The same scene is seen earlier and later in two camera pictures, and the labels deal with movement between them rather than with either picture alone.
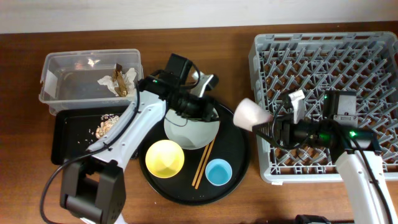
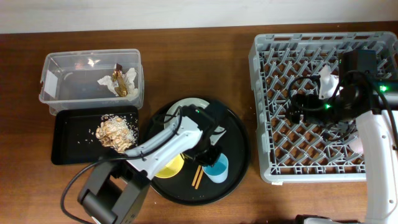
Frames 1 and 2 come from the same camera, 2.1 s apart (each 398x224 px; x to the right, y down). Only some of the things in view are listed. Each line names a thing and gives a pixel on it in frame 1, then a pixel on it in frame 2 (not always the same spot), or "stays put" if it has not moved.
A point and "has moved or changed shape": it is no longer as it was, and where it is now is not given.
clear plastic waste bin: x=71 y=76 stays put
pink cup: x=248 y=113 has moved or changed shape
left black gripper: x=206 y=111 to x=211 y=160
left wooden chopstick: x=195 y=179 stays put
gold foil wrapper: x=122 y=90 stays put
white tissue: x=128 y=78 stays put
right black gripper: x=285 y=125 to x=309 y=101
